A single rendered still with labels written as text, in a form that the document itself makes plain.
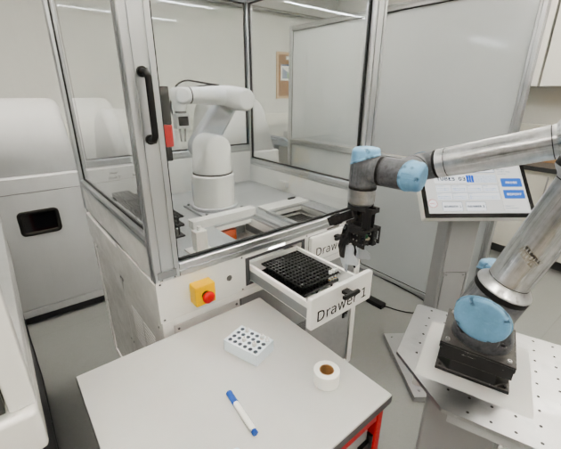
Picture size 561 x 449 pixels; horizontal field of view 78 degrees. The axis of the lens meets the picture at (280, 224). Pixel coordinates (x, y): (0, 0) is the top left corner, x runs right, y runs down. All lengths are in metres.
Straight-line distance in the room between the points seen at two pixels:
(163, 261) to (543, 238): 0.94
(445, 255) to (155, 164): 1.47
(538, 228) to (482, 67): 1.78
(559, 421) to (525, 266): 0.44
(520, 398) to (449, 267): 0.96
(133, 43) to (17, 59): 3.19
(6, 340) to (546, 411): 1.20
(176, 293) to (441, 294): 1.41
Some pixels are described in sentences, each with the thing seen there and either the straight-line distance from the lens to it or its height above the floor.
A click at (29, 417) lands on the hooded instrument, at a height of 0.90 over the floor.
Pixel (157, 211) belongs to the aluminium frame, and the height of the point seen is 1.17.
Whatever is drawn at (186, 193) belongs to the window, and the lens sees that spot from 1.08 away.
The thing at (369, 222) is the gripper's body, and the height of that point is 1.16.
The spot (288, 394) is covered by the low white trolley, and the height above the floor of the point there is 0.76.
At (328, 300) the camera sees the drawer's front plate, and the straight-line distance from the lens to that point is 1.08.
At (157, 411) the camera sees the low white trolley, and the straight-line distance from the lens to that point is 1.00.
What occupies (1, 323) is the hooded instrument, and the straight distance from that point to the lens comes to 0.80.
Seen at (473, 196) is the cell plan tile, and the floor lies 1.04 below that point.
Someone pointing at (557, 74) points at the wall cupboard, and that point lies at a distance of 4.07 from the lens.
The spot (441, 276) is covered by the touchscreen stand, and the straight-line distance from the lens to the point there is 2.00.
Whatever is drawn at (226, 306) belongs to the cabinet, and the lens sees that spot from 1.31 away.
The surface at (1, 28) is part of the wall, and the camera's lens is 4.16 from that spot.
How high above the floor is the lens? 1.49
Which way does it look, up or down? 21 degrees down
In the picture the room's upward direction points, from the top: straight up
